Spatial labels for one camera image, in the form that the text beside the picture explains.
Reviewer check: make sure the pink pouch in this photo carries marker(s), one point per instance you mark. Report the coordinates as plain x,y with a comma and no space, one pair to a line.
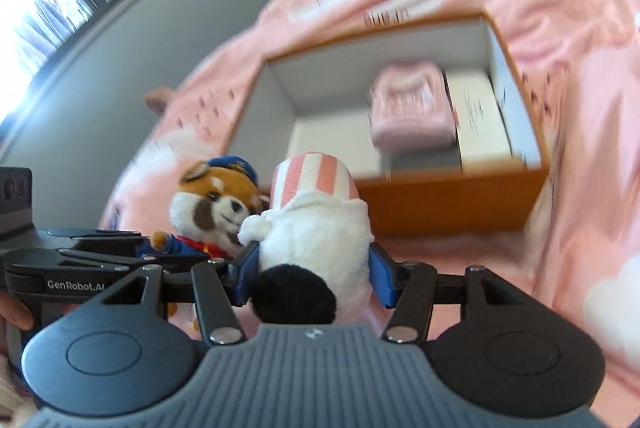
410,108

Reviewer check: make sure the orange cardboard box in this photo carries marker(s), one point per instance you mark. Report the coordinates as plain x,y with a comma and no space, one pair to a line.
450,208

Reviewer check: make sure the pink printed blanket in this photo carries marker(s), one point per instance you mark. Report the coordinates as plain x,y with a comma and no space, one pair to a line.
575,108

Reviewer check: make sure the white flat box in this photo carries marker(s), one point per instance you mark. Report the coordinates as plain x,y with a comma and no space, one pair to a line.
480,123

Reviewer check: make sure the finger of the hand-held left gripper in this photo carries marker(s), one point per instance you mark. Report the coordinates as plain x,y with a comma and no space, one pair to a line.
100,239
125,260

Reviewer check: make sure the white plush with striped cap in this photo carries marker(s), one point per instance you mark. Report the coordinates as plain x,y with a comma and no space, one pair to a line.
315,238

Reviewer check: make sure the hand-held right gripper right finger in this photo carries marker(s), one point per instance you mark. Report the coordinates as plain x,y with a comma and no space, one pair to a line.
384,275

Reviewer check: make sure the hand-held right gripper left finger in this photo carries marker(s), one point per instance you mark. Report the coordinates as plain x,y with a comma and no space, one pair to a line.
245,273

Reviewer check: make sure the person's left hand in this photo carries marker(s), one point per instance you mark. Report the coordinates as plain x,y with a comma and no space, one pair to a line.
15,313

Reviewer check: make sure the red panda plush toy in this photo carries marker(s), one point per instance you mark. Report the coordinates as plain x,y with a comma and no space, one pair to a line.
210,208

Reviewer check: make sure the person's bare foot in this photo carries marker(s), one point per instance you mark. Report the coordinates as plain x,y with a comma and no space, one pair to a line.
159,100

